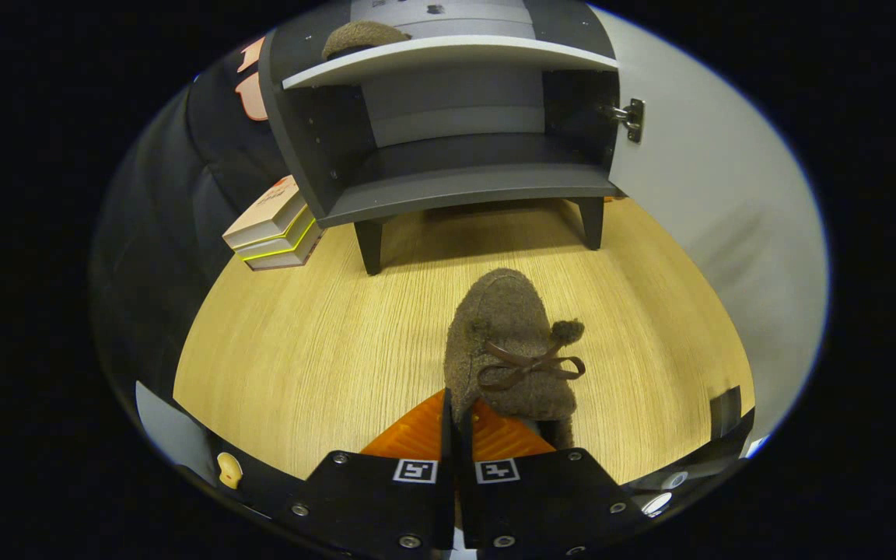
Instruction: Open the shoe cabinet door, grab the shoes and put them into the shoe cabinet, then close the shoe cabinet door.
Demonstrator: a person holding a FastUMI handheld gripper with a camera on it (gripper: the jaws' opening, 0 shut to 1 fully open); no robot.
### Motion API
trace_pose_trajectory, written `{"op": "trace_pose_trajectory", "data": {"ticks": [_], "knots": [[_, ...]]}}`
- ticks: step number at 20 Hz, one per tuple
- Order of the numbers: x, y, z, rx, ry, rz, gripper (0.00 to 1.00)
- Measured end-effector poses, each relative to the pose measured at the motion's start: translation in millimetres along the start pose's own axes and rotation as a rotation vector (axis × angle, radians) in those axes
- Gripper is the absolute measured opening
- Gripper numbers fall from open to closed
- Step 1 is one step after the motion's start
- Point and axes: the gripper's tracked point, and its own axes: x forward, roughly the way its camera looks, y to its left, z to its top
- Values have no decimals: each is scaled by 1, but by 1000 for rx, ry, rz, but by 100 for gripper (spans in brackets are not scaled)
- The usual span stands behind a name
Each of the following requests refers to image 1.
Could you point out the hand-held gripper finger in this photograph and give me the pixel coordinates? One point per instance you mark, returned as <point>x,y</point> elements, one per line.
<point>448,498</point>
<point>467,505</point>

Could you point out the brown fuzzy shoe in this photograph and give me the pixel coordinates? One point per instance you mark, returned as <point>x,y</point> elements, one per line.
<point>362,35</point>
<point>502,311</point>

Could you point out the dark grey shoe cabinet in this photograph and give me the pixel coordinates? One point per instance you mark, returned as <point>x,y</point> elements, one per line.
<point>463,183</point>

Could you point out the beige shoe cabinet door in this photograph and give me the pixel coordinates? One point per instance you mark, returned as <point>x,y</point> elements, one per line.
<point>728,194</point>

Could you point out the metal door hinge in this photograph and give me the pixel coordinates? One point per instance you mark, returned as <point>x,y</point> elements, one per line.
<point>635,120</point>

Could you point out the grey book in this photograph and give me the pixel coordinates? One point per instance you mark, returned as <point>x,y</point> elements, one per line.
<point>285,260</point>

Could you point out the yellow edged book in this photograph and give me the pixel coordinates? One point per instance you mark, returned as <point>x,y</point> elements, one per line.
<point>277,247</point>

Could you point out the beige orange cover book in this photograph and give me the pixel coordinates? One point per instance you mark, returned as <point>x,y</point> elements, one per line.
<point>269,210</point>

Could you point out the black backdrop cloth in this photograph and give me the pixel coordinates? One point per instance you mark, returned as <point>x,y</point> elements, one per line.
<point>152,233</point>

